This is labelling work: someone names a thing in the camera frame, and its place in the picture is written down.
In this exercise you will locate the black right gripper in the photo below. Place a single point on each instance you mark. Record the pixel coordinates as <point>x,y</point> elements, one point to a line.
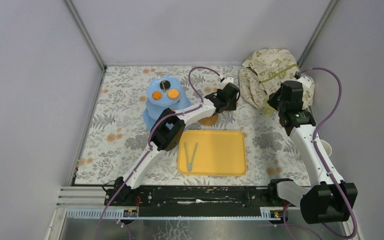
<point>271,99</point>

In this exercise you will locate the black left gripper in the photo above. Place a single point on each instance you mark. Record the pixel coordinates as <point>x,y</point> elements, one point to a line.
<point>215,100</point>

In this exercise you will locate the woven rattan coaster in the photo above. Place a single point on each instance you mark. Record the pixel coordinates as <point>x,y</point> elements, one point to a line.
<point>232,105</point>
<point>209,121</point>

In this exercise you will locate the orange waffle cookie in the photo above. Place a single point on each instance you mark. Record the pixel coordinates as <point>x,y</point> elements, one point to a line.
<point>173,94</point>

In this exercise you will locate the yellow serving tray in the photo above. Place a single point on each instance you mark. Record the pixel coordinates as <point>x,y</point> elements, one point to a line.
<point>212,153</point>

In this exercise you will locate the black round cookie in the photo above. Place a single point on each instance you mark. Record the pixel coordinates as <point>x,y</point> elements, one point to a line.
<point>165,85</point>

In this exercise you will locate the blue three-tier cake stand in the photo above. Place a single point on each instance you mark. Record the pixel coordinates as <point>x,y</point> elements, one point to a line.
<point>154,108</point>

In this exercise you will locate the green paper cup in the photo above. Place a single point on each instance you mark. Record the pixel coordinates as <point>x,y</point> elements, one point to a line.
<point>268,111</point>

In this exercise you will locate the orange round cookie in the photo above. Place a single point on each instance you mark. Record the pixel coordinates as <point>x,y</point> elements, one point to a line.
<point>157,95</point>

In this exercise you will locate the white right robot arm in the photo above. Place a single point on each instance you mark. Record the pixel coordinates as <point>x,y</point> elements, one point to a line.
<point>329,196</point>

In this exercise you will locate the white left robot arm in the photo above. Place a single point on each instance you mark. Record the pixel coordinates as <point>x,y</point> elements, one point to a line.
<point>166,134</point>

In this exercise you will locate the printed cloth bag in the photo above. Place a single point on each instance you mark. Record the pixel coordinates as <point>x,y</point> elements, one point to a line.
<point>263,72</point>

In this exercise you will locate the pink paper cup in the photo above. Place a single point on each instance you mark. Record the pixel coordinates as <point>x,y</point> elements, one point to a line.
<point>325,148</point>

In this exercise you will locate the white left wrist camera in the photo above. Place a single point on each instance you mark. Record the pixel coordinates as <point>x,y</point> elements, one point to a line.
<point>226,80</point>

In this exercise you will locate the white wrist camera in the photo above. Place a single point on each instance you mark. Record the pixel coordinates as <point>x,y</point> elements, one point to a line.
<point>307,82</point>
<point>226,80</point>

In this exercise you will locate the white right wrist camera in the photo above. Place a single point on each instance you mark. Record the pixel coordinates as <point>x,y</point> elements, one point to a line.
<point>307,82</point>

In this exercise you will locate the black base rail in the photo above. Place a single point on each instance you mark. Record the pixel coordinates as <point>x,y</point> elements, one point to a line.
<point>156,195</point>

